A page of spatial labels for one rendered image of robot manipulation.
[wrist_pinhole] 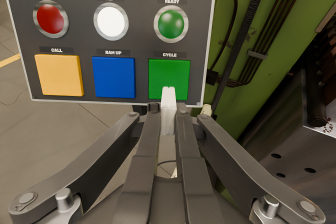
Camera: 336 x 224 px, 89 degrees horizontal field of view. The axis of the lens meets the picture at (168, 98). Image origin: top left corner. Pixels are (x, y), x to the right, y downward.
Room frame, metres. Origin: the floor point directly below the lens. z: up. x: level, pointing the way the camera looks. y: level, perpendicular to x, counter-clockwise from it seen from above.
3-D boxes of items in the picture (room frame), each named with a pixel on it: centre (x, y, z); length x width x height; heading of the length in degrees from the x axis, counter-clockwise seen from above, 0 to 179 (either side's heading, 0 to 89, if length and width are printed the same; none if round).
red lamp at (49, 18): (0.28, 0.20, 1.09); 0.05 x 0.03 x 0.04; 66
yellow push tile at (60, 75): (0.23, 0.20, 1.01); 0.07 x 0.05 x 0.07; 91
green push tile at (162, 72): (0.23, 0.00, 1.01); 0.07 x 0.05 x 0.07; 91
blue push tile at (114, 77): (0.23, 0.10, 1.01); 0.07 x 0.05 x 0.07; 91
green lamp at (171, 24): (0.28, 0.00, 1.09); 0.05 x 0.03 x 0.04; 66
